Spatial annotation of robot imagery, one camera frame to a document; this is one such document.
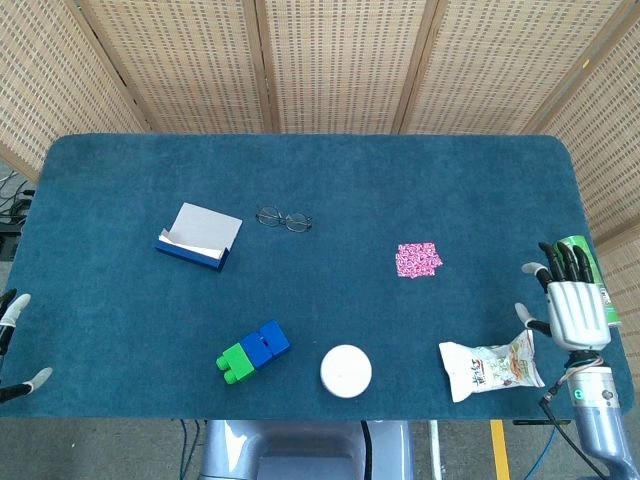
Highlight woven folding screen panel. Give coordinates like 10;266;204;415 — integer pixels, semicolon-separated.
77;0;275;135
0;0;151;184
254;0;444;135
524;0;640;351
394;0;631;135

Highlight blue white box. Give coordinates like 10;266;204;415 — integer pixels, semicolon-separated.
153;201;244;274

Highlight blue felt table cover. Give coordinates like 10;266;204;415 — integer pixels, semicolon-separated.
0;133;635;422

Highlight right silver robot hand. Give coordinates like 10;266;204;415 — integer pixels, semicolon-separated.
514;240;612;351

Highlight green cylindrical can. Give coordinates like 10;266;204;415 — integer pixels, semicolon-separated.
557;234;623;329

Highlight white snack bag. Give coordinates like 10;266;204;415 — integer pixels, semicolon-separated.
438;328;546;404

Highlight green toy brick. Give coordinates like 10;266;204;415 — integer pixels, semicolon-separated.
215;343;260;386

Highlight black cable on base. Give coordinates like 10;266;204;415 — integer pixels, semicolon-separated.
360;420;377;480

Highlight clear plastic binder clip jar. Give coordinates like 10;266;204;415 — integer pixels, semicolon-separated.
319;343;374;400

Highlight blue cable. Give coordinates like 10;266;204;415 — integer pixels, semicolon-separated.
178;419;201;480
524;424;559;480

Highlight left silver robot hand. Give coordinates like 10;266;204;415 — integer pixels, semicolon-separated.
0;288;54;404

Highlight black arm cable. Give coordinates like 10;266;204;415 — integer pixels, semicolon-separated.
538;369;609;480

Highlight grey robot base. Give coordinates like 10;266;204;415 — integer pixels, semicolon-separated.
198;419;416;480

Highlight black cable bundle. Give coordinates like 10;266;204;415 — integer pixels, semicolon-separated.
0;169;36;226

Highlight white table leg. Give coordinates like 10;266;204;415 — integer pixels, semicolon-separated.
428;420;444;480

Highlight blue toy brick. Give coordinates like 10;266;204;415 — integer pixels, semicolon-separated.
257;319;292;357
239;330;274;370

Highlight black power strip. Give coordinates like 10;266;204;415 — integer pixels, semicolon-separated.
0;222;24;261

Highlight thin black frame glasses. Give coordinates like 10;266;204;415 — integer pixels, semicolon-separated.
255;205;314;235

